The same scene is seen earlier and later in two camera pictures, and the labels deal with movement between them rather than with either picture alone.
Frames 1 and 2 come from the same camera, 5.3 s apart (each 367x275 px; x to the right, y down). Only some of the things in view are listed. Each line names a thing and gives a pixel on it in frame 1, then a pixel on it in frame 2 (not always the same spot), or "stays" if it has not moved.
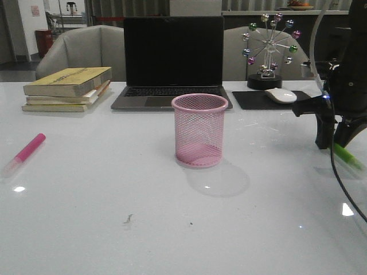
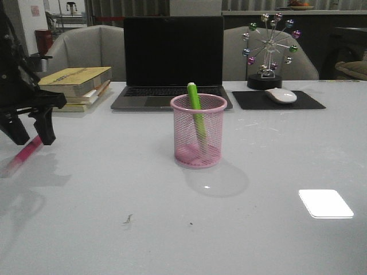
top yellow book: x=73 y=82 stays
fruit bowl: x=298 y=6 stays
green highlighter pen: x=346 y=154 -> x=195 y=99
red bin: x=44 y=39 stays
